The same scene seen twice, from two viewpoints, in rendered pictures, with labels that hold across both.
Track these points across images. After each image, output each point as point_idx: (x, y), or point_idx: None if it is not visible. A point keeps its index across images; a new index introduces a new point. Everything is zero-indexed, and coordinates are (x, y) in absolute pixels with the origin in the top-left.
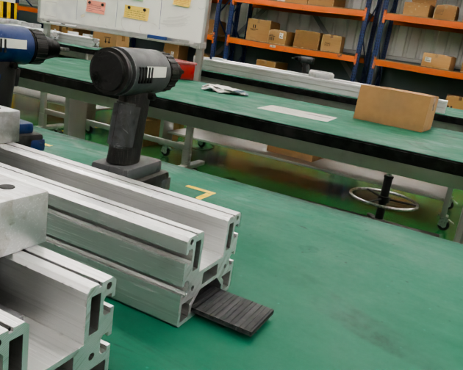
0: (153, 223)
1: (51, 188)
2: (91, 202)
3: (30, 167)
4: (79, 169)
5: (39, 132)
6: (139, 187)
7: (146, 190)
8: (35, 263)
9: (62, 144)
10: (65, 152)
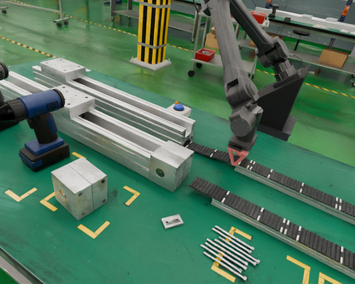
0: (16, 74)
1: (35, 82)
2: (27, 79)
3: None
4: (23, 89)
5: (5, 225)
6: (9, 83)
7: (8, 82)
8: None
9: None
10: None
